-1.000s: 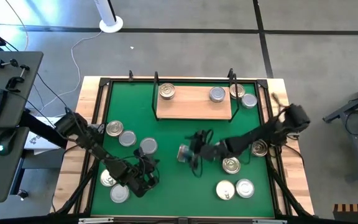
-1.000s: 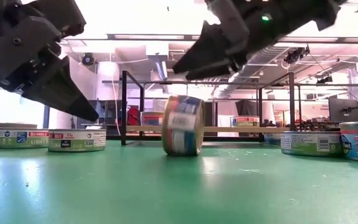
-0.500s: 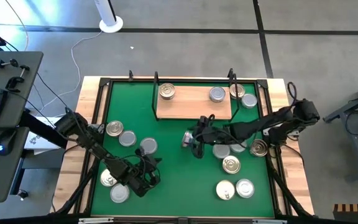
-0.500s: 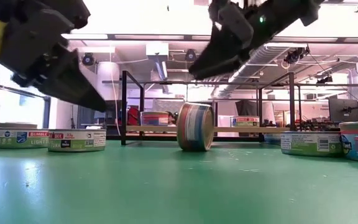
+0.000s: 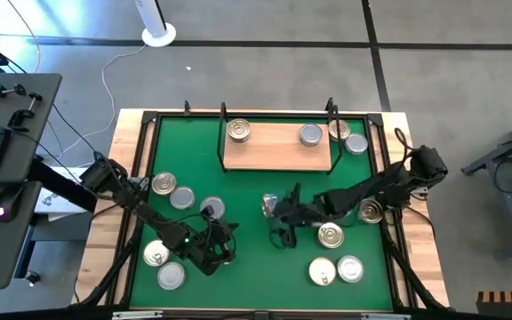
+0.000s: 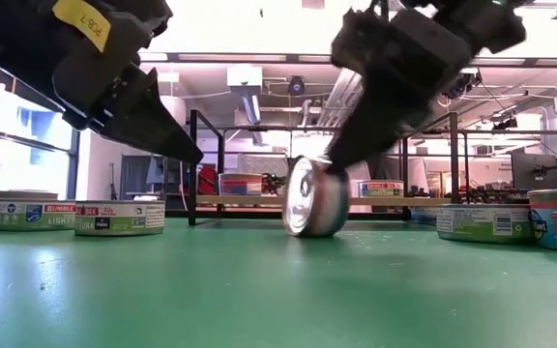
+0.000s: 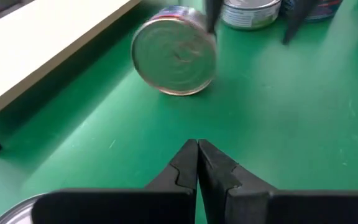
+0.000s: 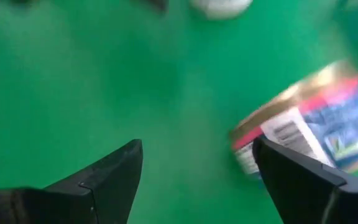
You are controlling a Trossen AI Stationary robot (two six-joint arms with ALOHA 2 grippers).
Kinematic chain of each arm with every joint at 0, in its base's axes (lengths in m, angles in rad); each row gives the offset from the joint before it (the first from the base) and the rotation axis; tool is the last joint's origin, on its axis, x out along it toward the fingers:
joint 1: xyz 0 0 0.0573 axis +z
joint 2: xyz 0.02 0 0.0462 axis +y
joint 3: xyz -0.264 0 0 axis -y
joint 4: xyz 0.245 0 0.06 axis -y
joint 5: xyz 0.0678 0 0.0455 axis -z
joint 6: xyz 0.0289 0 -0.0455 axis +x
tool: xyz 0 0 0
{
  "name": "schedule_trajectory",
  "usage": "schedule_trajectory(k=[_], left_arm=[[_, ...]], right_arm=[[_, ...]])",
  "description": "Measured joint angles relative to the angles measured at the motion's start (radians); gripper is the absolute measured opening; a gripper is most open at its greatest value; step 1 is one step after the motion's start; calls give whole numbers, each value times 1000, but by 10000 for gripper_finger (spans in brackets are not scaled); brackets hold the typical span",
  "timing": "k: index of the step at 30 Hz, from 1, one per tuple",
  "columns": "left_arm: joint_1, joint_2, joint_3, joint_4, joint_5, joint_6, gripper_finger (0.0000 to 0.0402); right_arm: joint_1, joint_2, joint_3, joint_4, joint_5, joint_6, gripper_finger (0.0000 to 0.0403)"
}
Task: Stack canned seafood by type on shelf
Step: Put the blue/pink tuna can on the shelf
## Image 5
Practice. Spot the black upright frame post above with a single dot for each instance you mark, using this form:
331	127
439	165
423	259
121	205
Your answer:
187	106
329	104

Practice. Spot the striped wooden bench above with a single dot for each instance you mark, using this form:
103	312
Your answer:
505	302

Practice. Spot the wooden shelf board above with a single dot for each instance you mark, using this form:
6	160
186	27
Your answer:
278	153

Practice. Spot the silver can on side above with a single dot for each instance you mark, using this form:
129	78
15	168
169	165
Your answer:
154	253

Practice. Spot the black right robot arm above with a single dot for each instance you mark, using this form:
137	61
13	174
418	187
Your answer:
371	186

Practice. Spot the black computer mouse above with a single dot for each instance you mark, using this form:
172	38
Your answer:
9	200

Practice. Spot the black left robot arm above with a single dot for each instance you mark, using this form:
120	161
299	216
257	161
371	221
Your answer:
140	202

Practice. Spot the green table mat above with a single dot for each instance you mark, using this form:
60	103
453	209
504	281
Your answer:
256	284

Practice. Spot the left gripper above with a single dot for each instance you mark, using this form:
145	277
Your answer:
205	258

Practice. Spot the white printed paper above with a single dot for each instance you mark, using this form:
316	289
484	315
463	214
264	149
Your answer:
58	206

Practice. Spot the black desk clamp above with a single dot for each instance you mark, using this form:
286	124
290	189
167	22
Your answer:
16	90
18	119

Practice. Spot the silver metal bracket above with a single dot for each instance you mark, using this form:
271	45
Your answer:
138	315
385	316

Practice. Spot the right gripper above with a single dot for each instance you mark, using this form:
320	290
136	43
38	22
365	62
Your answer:
302	212

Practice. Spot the blue salmon can gold lid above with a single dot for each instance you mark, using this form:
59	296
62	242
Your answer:
163	183
322	271
330	235
239	130
370	212
344	130
269	205

